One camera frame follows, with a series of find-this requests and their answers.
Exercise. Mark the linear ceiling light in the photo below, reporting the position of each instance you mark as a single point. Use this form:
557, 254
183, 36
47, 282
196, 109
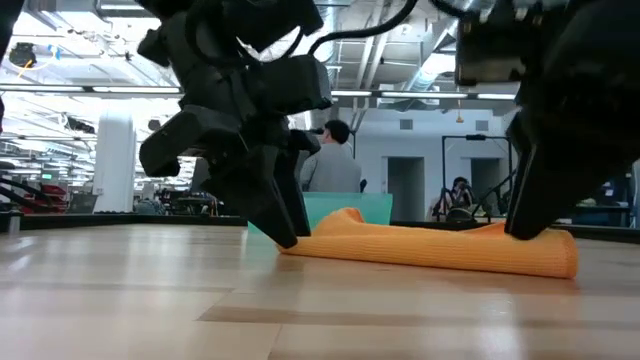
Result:
135, 89
425, 94

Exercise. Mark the dark background monitor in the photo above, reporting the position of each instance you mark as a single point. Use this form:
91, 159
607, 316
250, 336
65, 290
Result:
199, 175

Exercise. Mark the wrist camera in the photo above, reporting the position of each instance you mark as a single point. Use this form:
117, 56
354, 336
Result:
290, 85
492, 50

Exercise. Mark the black ceiling device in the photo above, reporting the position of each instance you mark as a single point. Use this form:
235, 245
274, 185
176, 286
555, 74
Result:
22, 55

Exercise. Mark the teal translucent plastic basket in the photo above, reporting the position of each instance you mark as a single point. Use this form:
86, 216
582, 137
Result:
350, 207

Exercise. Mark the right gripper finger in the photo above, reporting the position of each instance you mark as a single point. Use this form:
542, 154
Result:
540, 200

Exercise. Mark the dark background desk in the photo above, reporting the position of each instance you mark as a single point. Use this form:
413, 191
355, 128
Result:
600, 215

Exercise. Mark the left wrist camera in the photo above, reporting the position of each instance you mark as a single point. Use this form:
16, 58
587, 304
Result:
290, 85

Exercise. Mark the seated person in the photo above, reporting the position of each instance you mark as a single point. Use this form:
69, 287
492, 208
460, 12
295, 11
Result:
459, 187

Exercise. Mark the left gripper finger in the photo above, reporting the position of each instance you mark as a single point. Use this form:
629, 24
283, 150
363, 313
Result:
300, 200
260, 200

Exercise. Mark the black metal rig frame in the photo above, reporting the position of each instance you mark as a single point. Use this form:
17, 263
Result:
475, 137

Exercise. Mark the standing person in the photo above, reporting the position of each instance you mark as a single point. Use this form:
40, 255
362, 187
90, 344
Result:
330, 170

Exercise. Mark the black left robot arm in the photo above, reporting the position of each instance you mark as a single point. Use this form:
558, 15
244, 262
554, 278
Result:
225, 30

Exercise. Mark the orange microfiber towel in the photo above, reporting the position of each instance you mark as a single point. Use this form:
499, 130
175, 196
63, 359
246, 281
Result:
425, 250

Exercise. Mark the white column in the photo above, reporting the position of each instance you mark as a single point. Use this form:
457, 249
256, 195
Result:
115, 165

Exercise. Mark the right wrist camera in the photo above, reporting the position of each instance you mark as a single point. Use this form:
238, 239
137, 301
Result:
492, 50

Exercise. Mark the red shelf unit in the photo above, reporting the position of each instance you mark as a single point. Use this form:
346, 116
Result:
50, 197

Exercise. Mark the grey wall vent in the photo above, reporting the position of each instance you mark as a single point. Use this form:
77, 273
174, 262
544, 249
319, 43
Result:
481, 125
406, 124

